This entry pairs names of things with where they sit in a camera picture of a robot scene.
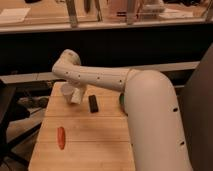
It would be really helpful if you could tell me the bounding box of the dark chair right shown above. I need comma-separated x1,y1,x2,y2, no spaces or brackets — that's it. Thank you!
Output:
179,43,213,171

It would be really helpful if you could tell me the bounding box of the black rectangular block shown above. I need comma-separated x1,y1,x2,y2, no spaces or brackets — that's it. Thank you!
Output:
89,95,99,113

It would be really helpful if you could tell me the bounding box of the black stand left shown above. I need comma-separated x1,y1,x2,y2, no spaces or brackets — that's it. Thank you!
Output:
0,79,16,166

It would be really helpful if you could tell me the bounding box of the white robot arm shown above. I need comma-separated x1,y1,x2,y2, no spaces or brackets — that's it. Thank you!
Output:
52,49,193,171

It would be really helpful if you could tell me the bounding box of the white ceramic cup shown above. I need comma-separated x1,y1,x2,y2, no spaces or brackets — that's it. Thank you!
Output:
61,83,75,103

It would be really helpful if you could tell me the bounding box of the green round object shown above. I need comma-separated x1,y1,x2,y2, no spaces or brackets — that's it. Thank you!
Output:
119,93,125,110

